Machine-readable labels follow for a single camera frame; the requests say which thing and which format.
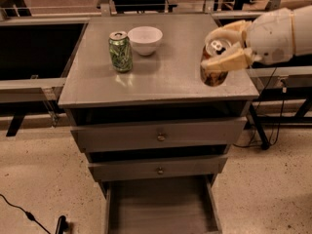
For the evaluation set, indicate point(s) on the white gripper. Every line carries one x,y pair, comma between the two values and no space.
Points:
270,36

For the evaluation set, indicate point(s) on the orange soda can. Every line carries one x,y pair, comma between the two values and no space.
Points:
214,77

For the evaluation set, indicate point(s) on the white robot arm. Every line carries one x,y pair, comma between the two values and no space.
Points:
302,32

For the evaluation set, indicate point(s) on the grey top drawer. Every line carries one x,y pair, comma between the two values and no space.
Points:
143,135

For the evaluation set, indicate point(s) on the grey drawer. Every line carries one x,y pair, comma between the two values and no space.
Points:
143,135
173,167
171,205

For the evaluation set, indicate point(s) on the green soda can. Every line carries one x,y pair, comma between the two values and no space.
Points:
120,51

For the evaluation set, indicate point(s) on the brass top drawer knob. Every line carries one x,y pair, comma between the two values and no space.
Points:
161,137

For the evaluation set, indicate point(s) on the brass drawer knob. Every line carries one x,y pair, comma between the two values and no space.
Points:
160,171
161,137

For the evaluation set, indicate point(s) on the grey middle drawer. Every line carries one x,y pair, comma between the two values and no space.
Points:
173,167

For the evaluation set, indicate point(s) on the grey drawer cabinet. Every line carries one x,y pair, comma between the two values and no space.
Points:
165,86

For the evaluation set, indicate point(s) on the brass middle drawer knob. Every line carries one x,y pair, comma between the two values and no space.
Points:
160,171

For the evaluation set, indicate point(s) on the grey bottom drawer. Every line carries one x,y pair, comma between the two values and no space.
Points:
171,205

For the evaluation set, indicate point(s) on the white ceramic bowl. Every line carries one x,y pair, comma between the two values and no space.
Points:
145,40

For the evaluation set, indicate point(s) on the black table leg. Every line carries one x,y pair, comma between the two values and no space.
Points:
264,140

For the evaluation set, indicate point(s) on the black object on floor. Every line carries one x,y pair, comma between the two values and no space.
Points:
61,225

